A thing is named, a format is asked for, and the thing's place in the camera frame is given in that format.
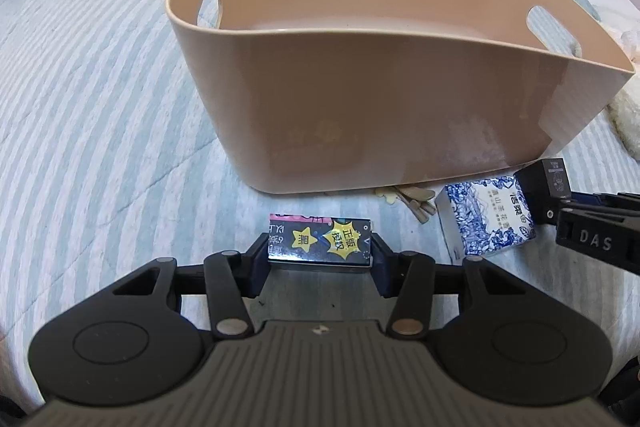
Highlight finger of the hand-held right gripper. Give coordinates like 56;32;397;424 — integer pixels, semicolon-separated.
554;191;640;278
515;158;572;226

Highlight white fluffy cloth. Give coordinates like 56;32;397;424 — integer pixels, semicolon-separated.
607;74;640;152

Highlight striped blue bed sheet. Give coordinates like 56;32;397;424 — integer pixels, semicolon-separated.
0;0;640;410

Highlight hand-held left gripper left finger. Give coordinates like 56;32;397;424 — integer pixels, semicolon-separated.
101;232;273;341

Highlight wooden clothespins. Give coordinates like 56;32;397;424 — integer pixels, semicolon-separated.
375;184;437;224

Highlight blue and white patterned box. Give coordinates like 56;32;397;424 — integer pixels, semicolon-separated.
434;175;539;262

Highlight dark box with yellow stars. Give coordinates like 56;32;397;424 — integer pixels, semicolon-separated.
267;213;375;269

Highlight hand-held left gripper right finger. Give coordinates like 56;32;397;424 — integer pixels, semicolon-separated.
369;234;538;341

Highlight beige plastic storage basket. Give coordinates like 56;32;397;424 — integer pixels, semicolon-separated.
166;0;636;196

